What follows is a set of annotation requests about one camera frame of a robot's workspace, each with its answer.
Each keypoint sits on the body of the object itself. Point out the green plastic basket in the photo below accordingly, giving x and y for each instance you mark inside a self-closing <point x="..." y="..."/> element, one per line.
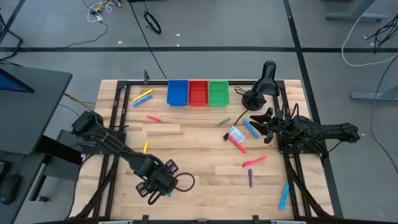
<point x="219" y="93"/>

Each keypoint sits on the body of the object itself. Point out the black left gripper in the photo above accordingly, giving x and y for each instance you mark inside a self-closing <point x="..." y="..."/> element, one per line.
<point x="160" y="183"/>

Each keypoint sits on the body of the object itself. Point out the computer monitor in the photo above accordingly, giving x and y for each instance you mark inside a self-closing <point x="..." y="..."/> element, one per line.
<point x="12" y="84"/>

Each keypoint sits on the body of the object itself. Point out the dark grey desk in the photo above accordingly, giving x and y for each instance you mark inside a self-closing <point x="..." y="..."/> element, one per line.
<point x="28" y="165"/>

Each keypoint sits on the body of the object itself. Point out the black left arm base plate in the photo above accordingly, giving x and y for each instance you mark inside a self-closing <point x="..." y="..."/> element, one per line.
<point x="93" y="148"/>

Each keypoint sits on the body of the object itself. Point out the black aluminium rig frame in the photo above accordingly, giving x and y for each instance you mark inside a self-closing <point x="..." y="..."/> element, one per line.
<point x="136" y="82"/>

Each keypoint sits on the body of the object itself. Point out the pink clip marker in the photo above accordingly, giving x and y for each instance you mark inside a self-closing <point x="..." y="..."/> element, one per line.
<point x="255" y="161"/>

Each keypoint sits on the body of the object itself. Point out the light blue marker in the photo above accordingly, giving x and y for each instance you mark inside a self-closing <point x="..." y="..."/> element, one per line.
<point x="284" y="197"/>

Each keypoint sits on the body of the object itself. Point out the green marker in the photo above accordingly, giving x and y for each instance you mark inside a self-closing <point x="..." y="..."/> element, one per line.
<point x="224" y="121"/>

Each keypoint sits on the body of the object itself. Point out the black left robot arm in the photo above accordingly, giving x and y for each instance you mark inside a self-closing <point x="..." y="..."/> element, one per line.
<point x="119" y="149"/>

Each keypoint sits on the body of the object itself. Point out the red marker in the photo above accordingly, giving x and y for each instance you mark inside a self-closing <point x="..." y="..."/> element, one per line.
<point x="237" y="144"/>

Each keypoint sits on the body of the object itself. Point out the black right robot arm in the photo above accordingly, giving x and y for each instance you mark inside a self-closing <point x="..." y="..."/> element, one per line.
<point x="335" y="130"/>

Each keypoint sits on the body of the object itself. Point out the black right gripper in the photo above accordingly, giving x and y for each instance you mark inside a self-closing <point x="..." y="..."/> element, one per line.
<point x="281" y="126"/>

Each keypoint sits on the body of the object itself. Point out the short pink marker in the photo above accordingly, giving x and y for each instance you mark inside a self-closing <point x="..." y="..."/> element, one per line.
<point x="154" y="118"/>

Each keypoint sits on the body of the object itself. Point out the grey table foot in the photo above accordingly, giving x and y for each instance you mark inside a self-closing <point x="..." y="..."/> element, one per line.
<point x="370" y="96"/>
<point x="351" y="15"/>

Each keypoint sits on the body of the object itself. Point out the yellow marker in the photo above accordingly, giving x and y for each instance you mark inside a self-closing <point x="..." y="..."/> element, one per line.
<point x="142" y="95"/>
<point x="145" y="148"/>

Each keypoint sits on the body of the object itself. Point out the black desk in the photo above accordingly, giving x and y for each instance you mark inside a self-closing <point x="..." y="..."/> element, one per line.
<point x="37" y="118"/>

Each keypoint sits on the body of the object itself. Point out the blue plastic basket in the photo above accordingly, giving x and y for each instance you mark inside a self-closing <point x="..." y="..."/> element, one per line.
<point x="177" y="93"/>

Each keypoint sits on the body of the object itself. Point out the purple marker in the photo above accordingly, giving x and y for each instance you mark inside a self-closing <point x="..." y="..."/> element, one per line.
<point x="250" y="178"/>

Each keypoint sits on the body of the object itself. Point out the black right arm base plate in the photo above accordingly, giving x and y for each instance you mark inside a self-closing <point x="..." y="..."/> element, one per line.
<point x="283" y="149"/>

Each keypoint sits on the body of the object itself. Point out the black desk leg frame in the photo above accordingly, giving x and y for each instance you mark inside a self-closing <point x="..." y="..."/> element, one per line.
<point x="59" y="149"/>

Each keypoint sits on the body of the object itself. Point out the red plastic basket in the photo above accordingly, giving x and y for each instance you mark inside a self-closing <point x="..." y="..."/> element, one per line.
<point x="198" y="93"/>

